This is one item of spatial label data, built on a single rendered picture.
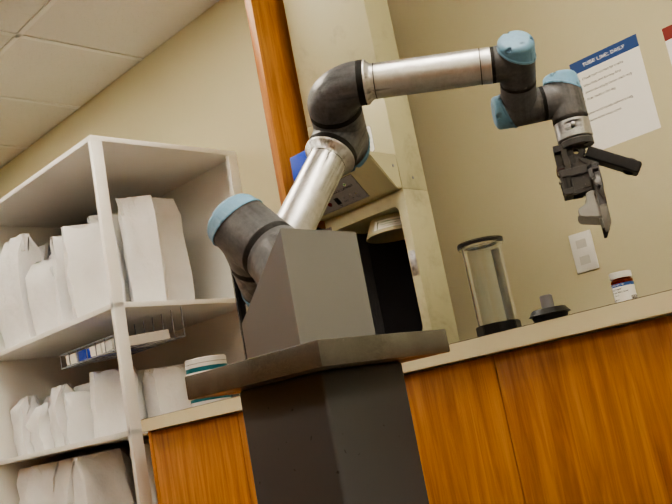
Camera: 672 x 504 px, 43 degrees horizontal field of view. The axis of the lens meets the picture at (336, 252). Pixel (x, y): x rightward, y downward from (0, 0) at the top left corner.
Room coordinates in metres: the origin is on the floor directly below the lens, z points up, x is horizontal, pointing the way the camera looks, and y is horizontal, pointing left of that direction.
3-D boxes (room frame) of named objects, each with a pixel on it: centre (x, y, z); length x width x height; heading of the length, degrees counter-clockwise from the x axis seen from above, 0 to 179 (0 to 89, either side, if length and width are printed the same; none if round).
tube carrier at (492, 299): (1.99, -0.33, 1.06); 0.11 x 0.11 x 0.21
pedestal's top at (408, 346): (1.47, 0.06, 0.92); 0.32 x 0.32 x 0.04; 49
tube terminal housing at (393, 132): (2.52, -0.18, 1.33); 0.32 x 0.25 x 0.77; 47
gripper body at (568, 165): (1.78, -0.54, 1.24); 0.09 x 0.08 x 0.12; 77
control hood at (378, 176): (2.39, -0.06, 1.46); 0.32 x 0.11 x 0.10; 47
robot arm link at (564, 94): (1.78, -0.54, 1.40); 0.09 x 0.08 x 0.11; 85
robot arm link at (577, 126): (1.78, -0.55, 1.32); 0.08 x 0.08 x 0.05
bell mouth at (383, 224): (2.49, -0.18, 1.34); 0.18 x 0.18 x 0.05
